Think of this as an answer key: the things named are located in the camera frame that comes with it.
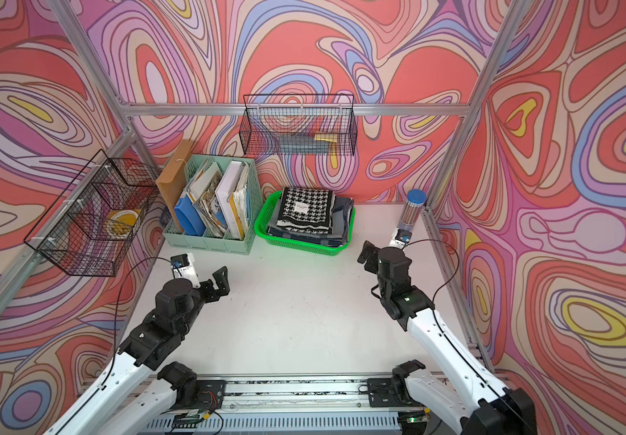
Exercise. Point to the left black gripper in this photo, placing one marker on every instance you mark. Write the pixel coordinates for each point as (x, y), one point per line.
(222, 285)

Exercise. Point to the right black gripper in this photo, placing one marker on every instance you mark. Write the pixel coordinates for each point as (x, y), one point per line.
(370, 265)

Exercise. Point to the navy grey plaid scarf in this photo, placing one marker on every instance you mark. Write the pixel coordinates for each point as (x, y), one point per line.
(341, 216)

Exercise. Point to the small houndstooth scarf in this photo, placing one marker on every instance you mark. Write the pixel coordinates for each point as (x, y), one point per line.
(306, 210)

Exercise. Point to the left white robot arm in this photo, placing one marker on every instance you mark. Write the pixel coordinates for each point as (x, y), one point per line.
(140, 383)

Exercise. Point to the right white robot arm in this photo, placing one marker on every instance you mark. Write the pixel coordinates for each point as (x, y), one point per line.
(477, 401)

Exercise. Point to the green plastic basket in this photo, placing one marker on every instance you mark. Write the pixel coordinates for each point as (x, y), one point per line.
(271, 208)

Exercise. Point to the yellow item in back basket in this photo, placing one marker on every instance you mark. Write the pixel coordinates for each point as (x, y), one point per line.
(326, 137)

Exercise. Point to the blue folder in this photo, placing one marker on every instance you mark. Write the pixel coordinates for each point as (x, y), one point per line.
(188, 217)

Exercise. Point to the clear bottle blue cap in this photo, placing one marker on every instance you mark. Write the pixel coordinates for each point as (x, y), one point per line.
(414, 205)

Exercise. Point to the mint green file crate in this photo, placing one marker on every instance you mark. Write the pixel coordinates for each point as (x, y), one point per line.
(173, 232)

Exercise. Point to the white book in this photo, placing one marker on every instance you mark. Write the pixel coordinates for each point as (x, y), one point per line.
(225, 194)

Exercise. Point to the brown cardboard folder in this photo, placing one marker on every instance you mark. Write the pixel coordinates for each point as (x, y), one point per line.
(172, 180)

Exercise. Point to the yellow round item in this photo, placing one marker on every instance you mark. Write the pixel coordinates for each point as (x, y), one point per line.
(120, 223)

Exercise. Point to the green circuit board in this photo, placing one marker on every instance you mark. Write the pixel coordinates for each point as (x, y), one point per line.
(186, 421)

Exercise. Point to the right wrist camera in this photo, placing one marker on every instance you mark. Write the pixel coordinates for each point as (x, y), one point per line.
(401, 238)

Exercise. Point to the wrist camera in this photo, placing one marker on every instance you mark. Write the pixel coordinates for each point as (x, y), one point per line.
(183, 265)
(401, 238)

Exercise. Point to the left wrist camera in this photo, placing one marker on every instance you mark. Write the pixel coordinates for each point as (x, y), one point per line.
(183, 265)

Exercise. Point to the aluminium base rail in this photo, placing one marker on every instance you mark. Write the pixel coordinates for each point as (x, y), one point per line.
(316, 401)

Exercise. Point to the black wire basket left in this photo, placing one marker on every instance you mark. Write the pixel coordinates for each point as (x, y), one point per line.
(71, 234)

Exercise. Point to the black wire basket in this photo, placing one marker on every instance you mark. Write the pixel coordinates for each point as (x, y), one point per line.
(285, 124)
(71, 234)

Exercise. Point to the black wire basket back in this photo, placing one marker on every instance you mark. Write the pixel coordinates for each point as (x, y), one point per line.
(285, 124)

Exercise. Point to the aluminium frame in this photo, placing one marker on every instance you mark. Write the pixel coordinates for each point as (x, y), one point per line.
(302, 59)

